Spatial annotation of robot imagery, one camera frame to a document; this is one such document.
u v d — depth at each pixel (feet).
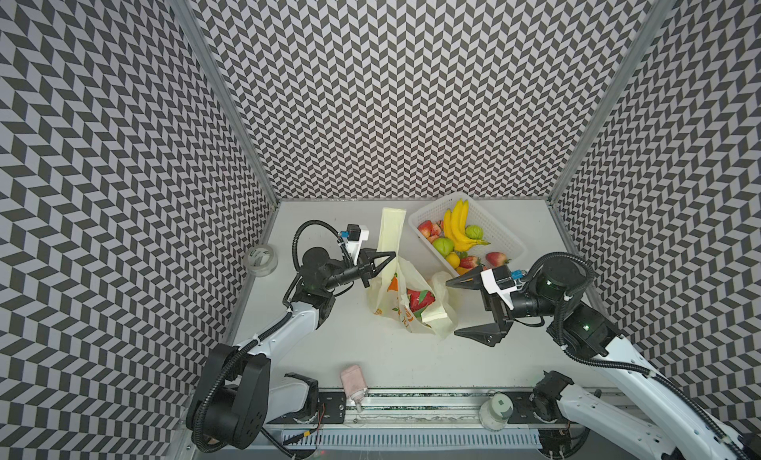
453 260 3.07
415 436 2.28
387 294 2.53
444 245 3.13
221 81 2.85
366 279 2.21
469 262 3.14
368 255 2.23
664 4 2.24
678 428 1.32
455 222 3.30
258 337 1.50
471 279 1.83
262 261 3.25
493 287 1.56
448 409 2.43
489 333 1.60
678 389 1.37
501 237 3.25
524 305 1.71
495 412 2.08
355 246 2.17
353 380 2.32
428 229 3.34
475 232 3.34
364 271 2.14
